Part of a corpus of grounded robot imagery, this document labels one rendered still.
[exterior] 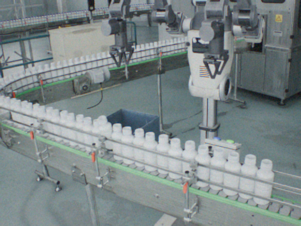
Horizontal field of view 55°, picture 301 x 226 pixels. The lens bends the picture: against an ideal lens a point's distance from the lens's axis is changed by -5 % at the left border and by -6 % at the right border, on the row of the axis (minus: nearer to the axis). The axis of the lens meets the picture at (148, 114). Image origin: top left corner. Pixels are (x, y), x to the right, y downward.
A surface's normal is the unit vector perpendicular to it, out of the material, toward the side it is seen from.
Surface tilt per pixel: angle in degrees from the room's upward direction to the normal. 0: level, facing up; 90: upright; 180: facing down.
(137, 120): 90
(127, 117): 90
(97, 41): 90
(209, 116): 90
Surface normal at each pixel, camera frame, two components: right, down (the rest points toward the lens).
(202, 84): -0.55, 0.35
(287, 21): -0.78, 0.28
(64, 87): 0.62, 0.27
